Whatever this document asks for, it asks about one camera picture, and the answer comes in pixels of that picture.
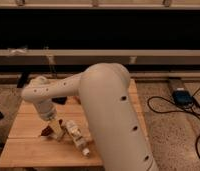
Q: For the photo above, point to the grey metal rail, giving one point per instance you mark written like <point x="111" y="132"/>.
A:
<point x="20" y="57"/>

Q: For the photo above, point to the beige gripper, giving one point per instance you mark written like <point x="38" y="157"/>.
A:
<point x="57" y="129"/>

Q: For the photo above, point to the wooden table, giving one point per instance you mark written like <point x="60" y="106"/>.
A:
<point x="25" y="147"/>

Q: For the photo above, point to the small beige packet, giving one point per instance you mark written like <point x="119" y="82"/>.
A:
<point x="57" y="137"/>

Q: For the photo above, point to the brown red pepper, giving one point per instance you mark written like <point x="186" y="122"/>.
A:
<point x="45" y="131"/>

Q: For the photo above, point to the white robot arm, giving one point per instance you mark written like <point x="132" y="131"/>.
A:
<point x="103" y="90"/>

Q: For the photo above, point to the white plastic bottle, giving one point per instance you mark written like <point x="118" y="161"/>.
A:
<point x="77" y="137"/>

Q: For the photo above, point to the black phone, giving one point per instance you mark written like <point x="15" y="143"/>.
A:
<point x="60" y="100"/>

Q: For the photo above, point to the blue power box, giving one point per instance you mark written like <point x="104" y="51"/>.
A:
<point x="182" y="97"/>

